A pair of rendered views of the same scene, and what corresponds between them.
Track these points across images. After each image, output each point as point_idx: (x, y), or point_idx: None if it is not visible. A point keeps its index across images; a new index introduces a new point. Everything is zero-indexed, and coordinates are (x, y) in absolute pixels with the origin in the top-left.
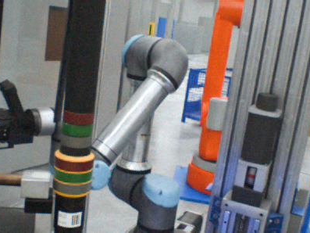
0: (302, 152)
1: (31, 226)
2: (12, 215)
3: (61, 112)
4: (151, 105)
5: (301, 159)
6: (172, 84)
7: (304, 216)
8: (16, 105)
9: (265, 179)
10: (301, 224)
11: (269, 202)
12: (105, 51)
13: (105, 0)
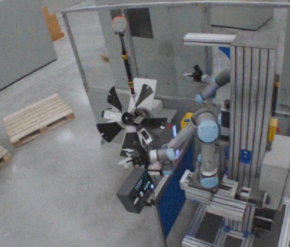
0: (229, 130)
1: (150, 93)
2: (150, 90)
3: (131, 76)
4: (212, 86)
5: (229, 133)
6: (216, 82)
7: (263, 174)
8: (196, 72)
9: (222, 131)
10: (260, 176)
11: (227, 143)
12: None
13: (126, 64)
